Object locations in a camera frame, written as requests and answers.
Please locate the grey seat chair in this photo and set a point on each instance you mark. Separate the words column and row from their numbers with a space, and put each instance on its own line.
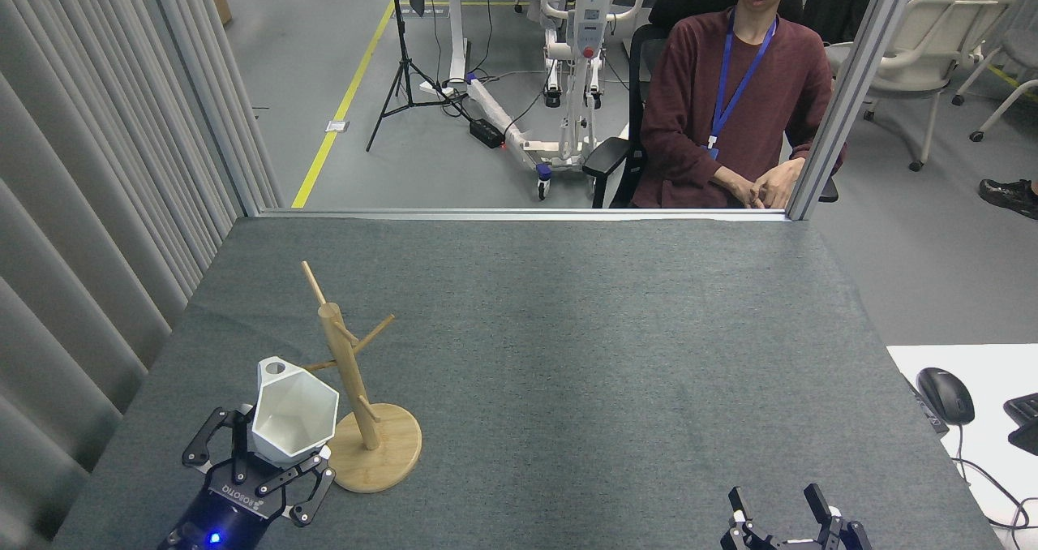
column 1018, row 47

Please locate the metal floor plate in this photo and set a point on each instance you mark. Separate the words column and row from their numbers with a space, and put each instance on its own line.
column 336, row 126

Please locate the silver post by person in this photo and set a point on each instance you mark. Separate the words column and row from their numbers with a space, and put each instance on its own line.
column 872, row 47

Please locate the grey pleated curtain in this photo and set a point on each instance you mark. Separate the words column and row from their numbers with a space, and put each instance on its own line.
column 73, row 209

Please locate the white side table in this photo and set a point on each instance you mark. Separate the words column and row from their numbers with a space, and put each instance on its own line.
column 997, row 363

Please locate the grey felt table mat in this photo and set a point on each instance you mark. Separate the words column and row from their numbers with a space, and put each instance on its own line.
column 527, row 331

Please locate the wooden cup rack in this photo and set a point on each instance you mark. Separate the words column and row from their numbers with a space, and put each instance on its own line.
column 381, row 453

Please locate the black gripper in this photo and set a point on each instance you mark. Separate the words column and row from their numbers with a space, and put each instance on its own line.
column 795, row 544
column 231, row 509

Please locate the person's left hand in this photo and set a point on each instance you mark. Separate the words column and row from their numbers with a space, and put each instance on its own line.
column 778, row 181

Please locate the black tripod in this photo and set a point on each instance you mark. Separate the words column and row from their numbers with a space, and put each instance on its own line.
column 399, row 15

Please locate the black office chair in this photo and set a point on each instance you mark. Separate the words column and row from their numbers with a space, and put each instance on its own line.
column 616, row 156

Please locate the small black box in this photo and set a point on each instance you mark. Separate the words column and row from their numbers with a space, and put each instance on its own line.
column 931, row 414

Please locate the black shoe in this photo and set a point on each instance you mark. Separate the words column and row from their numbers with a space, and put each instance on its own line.
column 1005, row 195

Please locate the white hexagonal cup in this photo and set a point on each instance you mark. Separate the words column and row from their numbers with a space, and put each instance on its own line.
column 296, row 412

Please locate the black computer mouse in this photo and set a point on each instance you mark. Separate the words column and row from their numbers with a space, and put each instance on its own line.
column 945, row 394

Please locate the silver table edge rail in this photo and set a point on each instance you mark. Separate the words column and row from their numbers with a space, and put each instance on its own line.
column 486, row 213

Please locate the white desk with dark cover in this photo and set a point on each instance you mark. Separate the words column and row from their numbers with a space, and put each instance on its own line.
column 456, row 39

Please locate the person's right hand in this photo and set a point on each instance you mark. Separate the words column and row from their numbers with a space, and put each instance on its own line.
column 739, row 189

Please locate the white armchair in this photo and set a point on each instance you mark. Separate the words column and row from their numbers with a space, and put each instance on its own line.
column 932, row 39

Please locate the white stand on wheels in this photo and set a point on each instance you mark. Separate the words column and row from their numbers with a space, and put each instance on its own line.
column 588, row 15

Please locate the person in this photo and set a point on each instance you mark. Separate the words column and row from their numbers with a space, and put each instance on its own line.
column 697, row 88

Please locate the black keyboard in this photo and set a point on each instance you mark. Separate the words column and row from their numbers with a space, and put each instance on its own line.
column 1026, row 420

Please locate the silver post by curtain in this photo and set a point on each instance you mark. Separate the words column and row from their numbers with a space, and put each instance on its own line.
column 203, row 88

